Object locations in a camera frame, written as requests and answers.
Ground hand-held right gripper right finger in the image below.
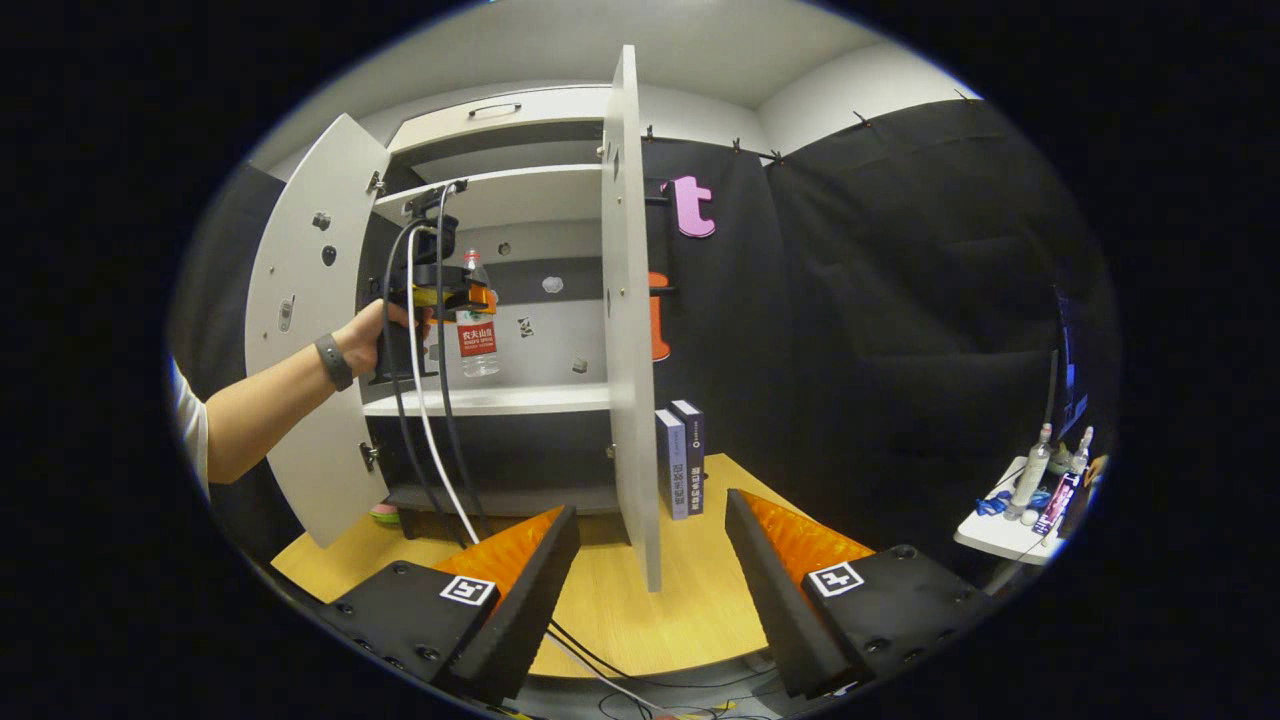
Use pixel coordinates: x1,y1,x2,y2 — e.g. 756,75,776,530
724,488,996,701

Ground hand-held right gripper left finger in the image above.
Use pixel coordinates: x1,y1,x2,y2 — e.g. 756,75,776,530
320,505,582,706

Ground clear water bottle red label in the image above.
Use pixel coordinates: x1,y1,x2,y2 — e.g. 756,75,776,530
456,250,501,379

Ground white cabinet door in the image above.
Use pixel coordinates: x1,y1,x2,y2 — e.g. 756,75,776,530
243,113,391,549
600,44,663,593

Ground white cabinet with shelves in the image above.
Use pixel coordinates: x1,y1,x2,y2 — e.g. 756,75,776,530
360,85,626,521

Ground black wrist band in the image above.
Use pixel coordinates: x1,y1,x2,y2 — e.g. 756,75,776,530
314,333,355,392

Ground white side table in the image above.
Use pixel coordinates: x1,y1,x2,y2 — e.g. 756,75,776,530
953,455,1076,566

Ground blue plastic items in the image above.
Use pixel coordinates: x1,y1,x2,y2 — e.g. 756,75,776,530
975,490,1051,516

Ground clear spray bottle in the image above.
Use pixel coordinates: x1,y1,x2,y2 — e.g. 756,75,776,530
1008,423,1053,521

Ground white shirt sleeve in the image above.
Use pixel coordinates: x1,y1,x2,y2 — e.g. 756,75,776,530
170,360,211,496

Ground pink and purple packet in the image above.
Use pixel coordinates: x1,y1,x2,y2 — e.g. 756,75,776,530
1035,472,1081,536

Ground black backdrop cloth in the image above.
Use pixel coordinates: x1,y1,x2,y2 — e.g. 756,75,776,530
170,98,1116,591

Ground dark monitor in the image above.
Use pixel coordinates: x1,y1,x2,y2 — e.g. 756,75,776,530
1048,285,1093,441

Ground thin black cable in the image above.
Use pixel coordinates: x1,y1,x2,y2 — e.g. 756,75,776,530
548,620,781,696

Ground white cable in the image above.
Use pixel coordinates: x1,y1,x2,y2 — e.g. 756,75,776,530
405,225,681,717

